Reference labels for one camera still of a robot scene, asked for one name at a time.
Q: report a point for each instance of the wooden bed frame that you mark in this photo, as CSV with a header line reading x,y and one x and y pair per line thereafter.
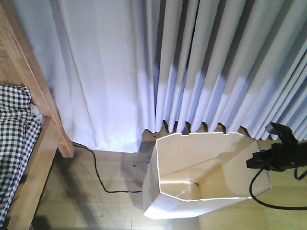
x,y
19,67

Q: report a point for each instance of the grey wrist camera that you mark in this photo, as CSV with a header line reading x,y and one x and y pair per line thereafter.
x,y
270,128

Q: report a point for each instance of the grey pleated curtain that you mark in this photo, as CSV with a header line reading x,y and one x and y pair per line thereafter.
x,y
235,63

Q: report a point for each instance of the black white checkered bedding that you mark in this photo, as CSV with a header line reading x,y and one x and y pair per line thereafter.
x,y
19,130

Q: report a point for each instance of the white sheer curtain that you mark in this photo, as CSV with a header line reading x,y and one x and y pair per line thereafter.
x,y
97,57

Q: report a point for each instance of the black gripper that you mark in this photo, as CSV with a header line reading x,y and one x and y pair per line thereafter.
x,y
281,156

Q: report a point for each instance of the white trash bin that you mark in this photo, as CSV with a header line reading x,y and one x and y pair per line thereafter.
x,y
190,175

